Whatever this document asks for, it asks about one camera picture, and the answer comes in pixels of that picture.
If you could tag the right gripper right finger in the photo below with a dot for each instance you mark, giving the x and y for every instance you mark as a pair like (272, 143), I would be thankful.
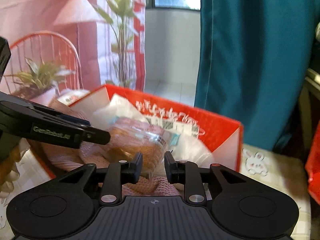
(185, 173)

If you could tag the person's left hand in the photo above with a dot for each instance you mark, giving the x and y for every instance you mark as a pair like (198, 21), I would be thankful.
(9, 171)

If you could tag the packaged bread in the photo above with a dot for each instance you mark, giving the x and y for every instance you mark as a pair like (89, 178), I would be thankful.
(129, 136)

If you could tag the checkered bunny tablecloth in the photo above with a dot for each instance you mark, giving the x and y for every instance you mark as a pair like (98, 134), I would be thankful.
(285, 174)

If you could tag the red strawberry cardboard box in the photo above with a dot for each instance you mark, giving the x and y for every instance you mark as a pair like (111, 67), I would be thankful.
(221, 135)

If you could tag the pink printed backdrop cloth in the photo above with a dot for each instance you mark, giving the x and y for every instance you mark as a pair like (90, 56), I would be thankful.
(64, 45)

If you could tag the teal curtain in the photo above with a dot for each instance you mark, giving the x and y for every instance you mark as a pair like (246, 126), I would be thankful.
(253, 59)

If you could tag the pink knitted cloth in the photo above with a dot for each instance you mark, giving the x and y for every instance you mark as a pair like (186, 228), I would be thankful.
(68, 159)

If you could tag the red plastic bag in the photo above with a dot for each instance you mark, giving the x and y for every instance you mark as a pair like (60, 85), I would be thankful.
(313, 167)

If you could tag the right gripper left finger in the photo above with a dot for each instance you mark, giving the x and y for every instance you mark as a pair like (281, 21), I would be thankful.
(118, 174)

